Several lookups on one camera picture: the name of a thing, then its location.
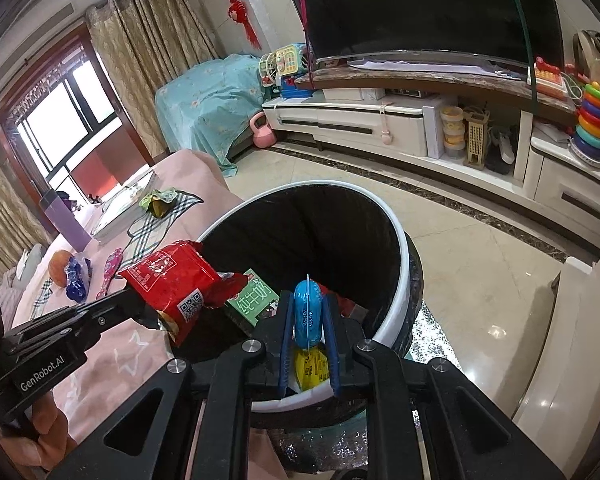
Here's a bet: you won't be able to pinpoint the blue clear plastic bag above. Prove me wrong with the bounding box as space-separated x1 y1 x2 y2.
65 256 92 304

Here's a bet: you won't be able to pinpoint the pink candy blister pack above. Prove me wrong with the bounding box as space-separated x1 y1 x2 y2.
96 248 123 300

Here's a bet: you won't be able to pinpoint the red snack bag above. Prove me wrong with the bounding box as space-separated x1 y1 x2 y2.
120 240 248 346

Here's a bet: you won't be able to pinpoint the green milk carton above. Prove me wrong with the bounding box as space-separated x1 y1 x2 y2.
227 269 279 333

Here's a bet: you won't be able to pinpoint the blue candy blister pack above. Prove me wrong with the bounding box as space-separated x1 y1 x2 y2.
294 275 323 350

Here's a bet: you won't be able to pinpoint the white rimmed trash bin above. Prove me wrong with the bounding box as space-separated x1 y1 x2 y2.
194 179 425 430

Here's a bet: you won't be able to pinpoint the person's left hand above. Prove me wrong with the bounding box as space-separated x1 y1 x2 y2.
0 391 76 479

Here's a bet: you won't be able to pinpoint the orange apple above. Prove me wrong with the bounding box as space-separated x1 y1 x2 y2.
47 249 73 288

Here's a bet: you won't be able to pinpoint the purple thermos bottle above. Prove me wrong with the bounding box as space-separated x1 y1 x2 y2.
40 188 92 252

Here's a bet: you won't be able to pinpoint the beige left curtain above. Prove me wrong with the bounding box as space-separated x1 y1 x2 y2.
0 166 50 272

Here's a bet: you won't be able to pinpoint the yellow wrapper in bin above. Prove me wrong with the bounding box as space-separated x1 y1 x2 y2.
294 344 329 391

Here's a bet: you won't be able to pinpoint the stack of children's books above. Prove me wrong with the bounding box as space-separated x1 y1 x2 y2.
91 170 156 244

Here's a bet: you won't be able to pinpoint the green gold snack wrapper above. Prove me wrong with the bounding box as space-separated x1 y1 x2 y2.
138 188 178 219

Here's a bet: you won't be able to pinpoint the teal covered furniture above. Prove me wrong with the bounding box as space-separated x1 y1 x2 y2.
155 54 264 177

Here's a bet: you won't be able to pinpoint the pink kettlebell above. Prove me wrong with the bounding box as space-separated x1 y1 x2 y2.
249 110 277 148

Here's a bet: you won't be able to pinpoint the white tv cabinet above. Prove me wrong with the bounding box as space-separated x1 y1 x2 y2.
263 93 600 248

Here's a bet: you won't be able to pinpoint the beige window curtain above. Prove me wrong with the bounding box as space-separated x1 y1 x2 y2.
84 0 218 157

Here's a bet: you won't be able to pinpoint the stacked yellow jars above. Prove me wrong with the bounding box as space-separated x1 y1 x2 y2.
440 106 466 159

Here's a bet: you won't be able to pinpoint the wooden building model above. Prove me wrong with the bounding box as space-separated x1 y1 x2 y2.
463 106 490 169

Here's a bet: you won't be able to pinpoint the colourful toy cash register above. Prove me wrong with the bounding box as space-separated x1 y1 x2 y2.
258 42 313 99

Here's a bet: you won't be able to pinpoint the black television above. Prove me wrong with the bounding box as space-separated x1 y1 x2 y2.
294 0 565 65

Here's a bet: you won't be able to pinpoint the rainbow stacking ring toy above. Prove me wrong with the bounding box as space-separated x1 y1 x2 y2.
569 81 600 169

